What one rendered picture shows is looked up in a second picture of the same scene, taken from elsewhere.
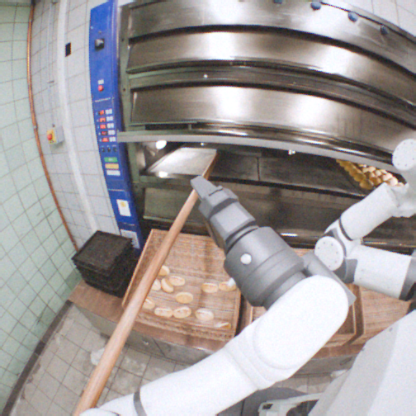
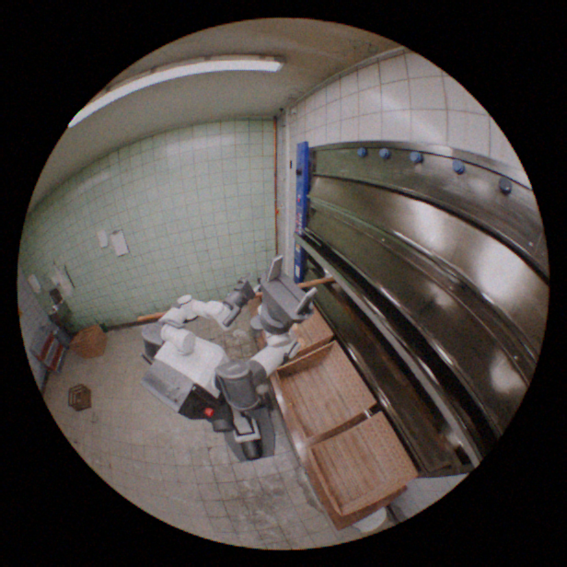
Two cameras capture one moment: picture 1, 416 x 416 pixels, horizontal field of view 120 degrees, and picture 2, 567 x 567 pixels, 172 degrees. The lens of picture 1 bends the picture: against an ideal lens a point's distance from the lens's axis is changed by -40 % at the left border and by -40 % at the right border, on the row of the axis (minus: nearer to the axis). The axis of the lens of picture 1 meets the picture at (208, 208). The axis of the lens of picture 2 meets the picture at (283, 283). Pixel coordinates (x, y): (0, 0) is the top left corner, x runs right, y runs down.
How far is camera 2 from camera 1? 77 cm
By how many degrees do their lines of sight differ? 48
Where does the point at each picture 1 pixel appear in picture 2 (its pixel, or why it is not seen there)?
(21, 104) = (268, 183)
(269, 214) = (349, 327)
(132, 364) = (247, 349)
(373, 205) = not seen: hidden behind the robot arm
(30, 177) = (264, 225)
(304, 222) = (363, 351)
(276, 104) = (368, 253)
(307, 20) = (406, 177)
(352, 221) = not seen: hidden behind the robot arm
